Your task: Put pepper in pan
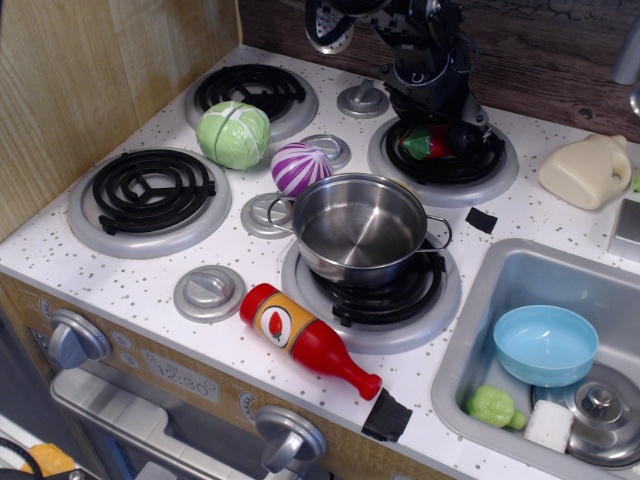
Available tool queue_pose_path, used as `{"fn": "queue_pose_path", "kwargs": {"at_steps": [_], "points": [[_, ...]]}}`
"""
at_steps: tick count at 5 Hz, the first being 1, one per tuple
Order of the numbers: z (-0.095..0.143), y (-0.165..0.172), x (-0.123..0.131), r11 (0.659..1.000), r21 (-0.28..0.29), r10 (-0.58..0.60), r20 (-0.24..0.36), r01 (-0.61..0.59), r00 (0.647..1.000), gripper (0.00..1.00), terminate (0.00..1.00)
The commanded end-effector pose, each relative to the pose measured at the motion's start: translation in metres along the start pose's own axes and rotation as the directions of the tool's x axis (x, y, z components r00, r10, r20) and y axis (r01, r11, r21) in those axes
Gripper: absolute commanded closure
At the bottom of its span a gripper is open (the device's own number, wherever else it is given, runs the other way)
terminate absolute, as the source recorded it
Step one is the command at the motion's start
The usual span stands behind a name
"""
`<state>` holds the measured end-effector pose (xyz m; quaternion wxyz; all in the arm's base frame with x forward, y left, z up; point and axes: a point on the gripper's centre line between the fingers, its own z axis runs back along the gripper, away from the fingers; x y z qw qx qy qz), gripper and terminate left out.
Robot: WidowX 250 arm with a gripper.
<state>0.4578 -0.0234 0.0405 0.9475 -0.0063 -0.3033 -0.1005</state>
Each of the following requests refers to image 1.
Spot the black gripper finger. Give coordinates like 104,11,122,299
389,94,430,127
447,122,492,156

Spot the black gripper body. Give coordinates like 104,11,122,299
379,59,489,128

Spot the red toy chili pepper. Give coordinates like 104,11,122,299
399,125,451,160

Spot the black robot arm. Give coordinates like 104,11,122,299
305,1,491,156

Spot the back right black burner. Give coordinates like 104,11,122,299
367,120,519,208

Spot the black burner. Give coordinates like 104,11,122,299
68,148,232,260
184,64,318,142
367,120,519,208
281,245,462,355

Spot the back grey stove knob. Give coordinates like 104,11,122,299
336,80,389,119

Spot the grey stove knob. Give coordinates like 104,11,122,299
240,193,293,240
173,265,246,323
302,134,352,171
336,80,389,119

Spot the small black tape square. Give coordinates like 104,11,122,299
465,207,498,234

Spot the middle grey stove knob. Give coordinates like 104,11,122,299
302,134,352,171

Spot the hanging metal strainer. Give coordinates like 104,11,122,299
305,7,354,55

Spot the cream toy jug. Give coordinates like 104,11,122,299
539,134,632,210

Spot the back left black burner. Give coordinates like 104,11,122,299
184,64,318,142

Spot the purple striped toy onion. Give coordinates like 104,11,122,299
270,142,334,197

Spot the stainless steel pot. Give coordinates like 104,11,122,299
267,173,452,287

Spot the grey sink basin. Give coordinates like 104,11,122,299
432,239,639,479

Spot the silver faucet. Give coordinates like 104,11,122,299
611,18,640,116

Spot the centre grey stove knob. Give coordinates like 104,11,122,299
240,193,293,240

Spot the green toy cabbage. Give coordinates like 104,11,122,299
196,101,271,170

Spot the silver faucet base block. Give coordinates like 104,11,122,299
607,199,640,262

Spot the front right black burner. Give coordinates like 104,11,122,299
281,245,462,355

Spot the light blue bowl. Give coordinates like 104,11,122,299
493,305,599,388

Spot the red toy ketchup bottle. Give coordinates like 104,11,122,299
240,283,383,400

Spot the green toy vegetable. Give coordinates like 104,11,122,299
466,385,527,430

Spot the front grey stove knob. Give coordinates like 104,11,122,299
173,265,246,323

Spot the front left black burner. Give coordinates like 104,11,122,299
68,148,232,260

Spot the white cylinder toy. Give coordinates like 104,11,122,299
524,400,574,454

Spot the steel pot lid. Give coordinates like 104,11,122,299
530,363,639,469

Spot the right oven knob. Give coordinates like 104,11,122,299
255,405,328,479

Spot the oven knob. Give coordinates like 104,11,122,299
48,309,112,369
255,405,328,479

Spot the oven clock display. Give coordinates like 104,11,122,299
141,349,220,404

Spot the left oven knob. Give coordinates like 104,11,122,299
48,309,112,369

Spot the orange object bottom left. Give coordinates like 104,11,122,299
28,443,76,477

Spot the grey oven door handle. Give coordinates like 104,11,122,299
51,369,275,479

